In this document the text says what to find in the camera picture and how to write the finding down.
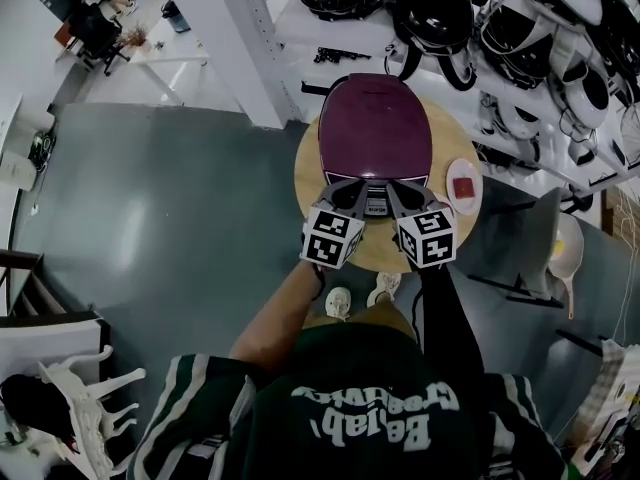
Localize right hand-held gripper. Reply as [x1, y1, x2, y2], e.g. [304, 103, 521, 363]
[384, 179, 458, 271]

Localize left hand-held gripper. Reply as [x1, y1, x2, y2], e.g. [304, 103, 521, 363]
[299, 178, 371, 271]

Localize person's left forearm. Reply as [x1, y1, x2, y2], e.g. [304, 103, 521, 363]
[228, 259, 327, 375]

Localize person's right forearm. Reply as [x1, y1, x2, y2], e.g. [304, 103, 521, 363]
[410, 263, 487, 384]

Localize red square block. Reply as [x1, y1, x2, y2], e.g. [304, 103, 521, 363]
[451, 176, 477, 201]

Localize white plate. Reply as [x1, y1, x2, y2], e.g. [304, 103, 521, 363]
[444, 156, 485, 218]

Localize black wrist band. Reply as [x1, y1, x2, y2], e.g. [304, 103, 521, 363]
[310, 261, 329, 302]

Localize white shoe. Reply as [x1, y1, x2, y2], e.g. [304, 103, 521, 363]
[324, 286, 352, 322]
[366, 270, 403, 310]

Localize person's tan shorts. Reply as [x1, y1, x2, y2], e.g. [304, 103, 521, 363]
[302, 300, 417, 342]

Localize grey plastic chair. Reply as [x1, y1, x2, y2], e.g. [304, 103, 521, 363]
[467, 186, 567, 311]

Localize white metal shelf rack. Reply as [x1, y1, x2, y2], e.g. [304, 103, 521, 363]
[234, 0, 640, 204]

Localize white frying pan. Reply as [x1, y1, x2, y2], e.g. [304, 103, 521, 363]
[545, 211, 586, 322]

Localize person's dark green shirt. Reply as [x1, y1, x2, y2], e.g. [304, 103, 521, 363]
[125, 317, 571, 480]

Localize white desk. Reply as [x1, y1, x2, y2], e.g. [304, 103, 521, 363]
[119, 15, 212, 108]

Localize dried plant in pot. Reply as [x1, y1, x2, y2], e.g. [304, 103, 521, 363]
[118, 21, 152, 53]

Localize checked cloth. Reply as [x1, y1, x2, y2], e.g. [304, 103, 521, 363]
[574, 337, 640, 452]

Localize black office chair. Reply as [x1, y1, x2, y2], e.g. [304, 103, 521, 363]
[68, 1, 132, 78]

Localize brown cabinet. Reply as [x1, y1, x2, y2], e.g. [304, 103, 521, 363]
[52, 21, 77, 50]

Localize brown wooden rack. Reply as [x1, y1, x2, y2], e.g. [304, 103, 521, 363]
[0, 248, 69, 319]

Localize white box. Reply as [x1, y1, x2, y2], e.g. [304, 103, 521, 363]
[0, 148, 42, 193]

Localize white cabinet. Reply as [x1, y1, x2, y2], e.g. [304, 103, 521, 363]
[0, 316, 112, 384]

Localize white ornate chair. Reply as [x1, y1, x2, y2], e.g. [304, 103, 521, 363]
[35, 343, 149, 480]

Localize black bag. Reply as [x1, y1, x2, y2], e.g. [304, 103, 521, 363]
[0, 372, 81, 457]

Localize black cable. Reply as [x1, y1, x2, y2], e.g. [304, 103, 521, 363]
[410, 282, 427, 347]

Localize black strap pieces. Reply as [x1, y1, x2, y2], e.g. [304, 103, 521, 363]
[313, 46, 374, 66]

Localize bundle of cables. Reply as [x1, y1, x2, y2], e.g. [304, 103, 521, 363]
[28, 126, 60, 172]

